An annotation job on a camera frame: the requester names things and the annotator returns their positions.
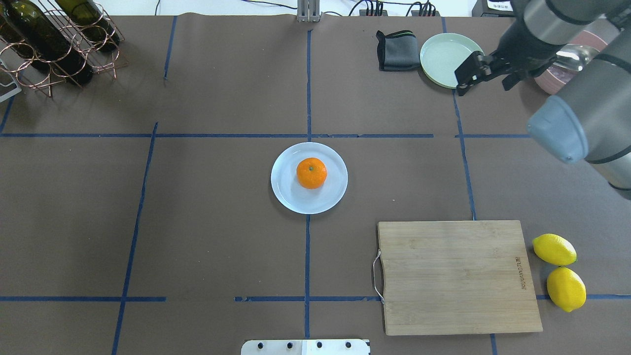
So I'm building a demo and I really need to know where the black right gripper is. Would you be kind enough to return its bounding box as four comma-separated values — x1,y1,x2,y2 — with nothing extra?
455,43,553,97

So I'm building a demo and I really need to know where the orange mandarin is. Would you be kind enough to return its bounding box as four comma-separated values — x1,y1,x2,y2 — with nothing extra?
296,157,328,189

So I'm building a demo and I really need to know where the light blue plate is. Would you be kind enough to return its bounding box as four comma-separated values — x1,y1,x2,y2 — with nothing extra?
270,142,349,215

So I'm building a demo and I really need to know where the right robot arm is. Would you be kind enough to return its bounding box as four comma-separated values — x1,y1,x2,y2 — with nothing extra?
455,0,631,199

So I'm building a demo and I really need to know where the light green plate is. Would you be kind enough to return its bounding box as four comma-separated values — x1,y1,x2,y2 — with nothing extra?
420,33,482,89

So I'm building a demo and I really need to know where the pink bowl with ice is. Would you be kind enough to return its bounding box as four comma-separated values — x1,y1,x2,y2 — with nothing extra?
534,29,619,95

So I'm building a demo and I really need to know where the metal scoop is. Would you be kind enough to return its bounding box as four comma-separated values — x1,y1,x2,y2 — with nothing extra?
553,43,600,72

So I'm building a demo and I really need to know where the dark grey folded cloth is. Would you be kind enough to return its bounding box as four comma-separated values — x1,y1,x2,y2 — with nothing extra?
376,30,421,71

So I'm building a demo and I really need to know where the black power strip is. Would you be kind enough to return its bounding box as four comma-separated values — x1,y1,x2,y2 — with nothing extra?
349,0,440,17

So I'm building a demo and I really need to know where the yellow lemon left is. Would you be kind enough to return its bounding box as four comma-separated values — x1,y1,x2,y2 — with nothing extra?
532,233,578,267

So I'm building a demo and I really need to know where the yellow lemon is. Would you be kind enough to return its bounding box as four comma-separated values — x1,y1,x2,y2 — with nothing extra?
532,233,578,267
546,267,587,313

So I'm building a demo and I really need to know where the bamboo cutting board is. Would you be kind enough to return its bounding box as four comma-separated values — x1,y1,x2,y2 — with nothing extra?
377,220,543,336

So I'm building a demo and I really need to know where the yellow lemon right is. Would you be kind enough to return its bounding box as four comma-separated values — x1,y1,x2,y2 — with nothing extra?
546,267,587,313

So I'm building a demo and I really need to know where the dark wine bottle middle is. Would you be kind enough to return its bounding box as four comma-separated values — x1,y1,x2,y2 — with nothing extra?
56,0,120,53

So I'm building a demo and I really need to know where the dark wine bottle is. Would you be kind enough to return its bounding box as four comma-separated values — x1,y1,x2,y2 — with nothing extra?
56,0,120,53
2,0,93,86
0,15,36,61

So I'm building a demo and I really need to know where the dark wine bottle front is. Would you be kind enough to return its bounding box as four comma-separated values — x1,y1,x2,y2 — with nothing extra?
2,0,93,86

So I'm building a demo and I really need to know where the dark wine bottle back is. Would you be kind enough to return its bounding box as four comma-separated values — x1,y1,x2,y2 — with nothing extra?
0,15,36,61

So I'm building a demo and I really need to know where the aluminium frame post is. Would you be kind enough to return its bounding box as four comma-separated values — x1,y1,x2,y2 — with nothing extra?
297,0,321,23

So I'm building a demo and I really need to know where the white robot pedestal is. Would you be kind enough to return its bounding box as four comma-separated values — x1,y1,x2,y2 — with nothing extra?
241,339,371,355

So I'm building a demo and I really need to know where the copper wire bottle rack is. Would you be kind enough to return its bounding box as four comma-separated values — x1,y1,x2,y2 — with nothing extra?
1,0,129,97

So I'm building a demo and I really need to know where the white wire cup rack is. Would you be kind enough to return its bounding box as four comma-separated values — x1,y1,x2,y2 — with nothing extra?
0,59,22,103

